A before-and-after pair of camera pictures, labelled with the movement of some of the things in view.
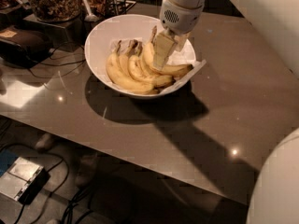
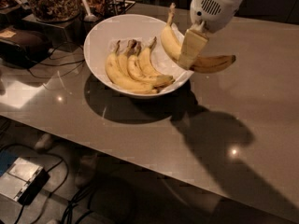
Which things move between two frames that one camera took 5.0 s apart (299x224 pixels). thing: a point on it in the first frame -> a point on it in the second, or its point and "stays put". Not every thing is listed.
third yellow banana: (143, 75) stays put
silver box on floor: (23, 181) stays put
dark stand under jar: (64, 35) stays put
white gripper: (182, 18) -> (215, 10)
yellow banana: (169, 70) -> (172, 45)
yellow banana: (114, 70) stays put
